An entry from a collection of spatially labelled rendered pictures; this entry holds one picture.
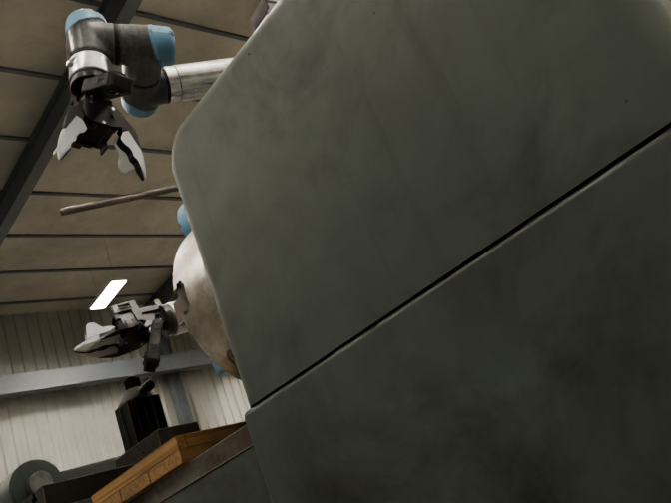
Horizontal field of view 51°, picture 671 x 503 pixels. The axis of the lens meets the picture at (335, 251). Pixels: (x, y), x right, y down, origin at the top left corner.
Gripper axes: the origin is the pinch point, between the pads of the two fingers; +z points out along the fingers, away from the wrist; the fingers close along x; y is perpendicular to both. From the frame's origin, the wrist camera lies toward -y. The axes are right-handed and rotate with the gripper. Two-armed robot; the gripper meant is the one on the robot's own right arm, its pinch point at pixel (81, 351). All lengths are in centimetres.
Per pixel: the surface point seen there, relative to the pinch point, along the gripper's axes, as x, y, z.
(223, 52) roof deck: -385, 743, -498
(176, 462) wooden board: 29, -44, 4
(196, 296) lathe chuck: 47, -30, -3
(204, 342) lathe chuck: 41, -34, -3
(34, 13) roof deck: -326, 752, -228
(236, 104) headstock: 77, -27, -5
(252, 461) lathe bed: 41, -54, 0
